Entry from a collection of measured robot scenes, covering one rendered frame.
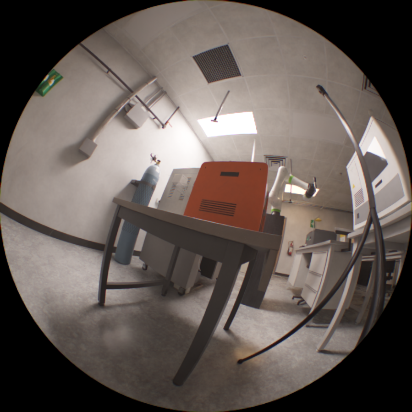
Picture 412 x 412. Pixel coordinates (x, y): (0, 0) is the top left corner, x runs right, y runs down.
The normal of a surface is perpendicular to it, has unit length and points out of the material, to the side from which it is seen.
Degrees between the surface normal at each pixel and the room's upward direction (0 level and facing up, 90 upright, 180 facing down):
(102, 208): 90
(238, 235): 90
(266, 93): 180
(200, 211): 90
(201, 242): 90
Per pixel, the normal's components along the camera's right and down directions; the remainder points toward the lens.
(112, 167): 0.86, 0.14
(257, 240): -0.43, -0.35
